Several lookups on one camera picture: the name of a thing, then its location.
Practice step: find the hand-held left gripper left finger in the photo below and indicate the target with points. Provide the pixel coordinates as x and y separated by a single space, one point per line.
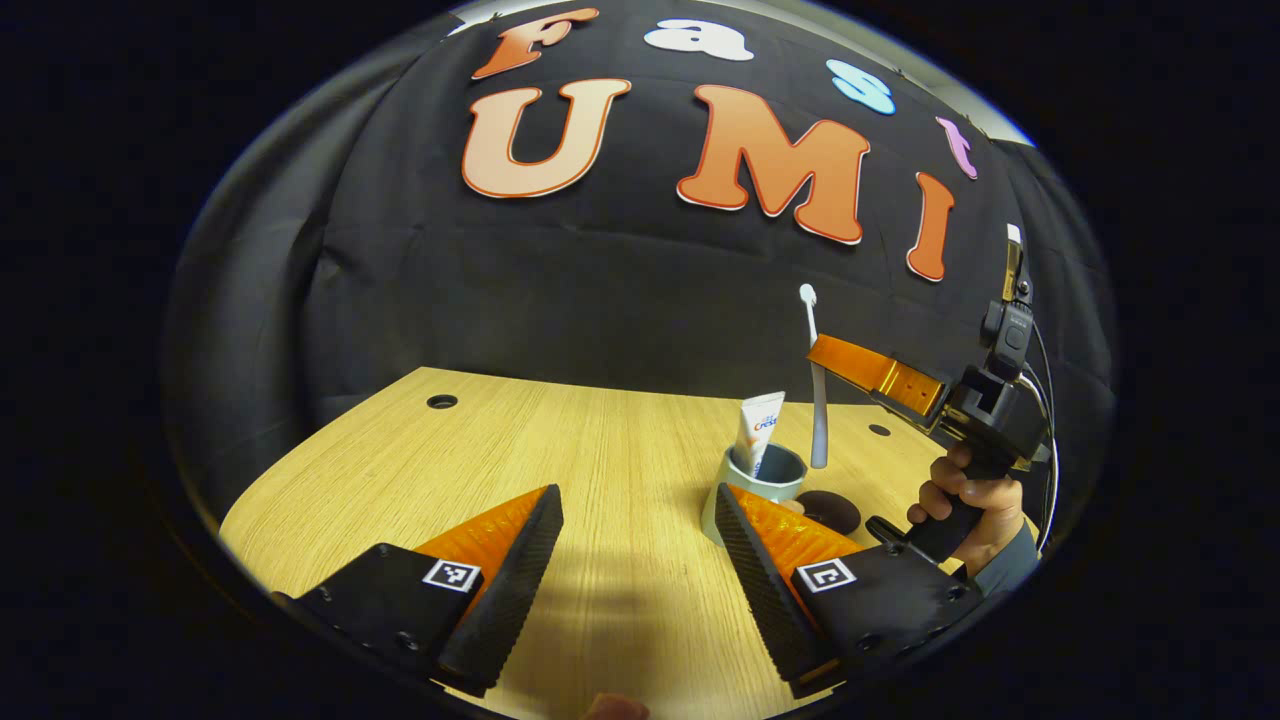
512 590

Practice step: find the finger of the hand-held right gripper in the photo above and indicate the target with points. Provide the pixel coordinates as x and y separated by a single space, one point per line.
870 372

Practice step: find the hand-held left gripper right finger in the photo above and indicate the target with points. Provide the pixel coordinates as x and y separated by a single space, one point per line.
758 590

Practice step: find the white toothbrush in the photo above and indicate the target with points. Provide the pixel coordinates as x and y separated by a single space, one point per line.
819 430

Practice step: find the round dark brown coaster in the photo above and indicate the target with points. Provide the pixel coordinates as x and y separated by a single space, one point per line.
835 510

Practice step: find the white toothpaste tube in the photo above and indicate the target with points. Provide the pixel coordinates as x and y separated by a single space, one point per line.
758 430

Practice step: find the wooden desktop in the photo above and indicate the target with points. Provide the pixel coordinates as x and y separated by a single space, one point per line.
600 470

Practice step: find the black backdrop cloth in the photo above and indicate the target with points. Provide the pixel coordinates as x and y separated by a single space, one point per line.
600 280

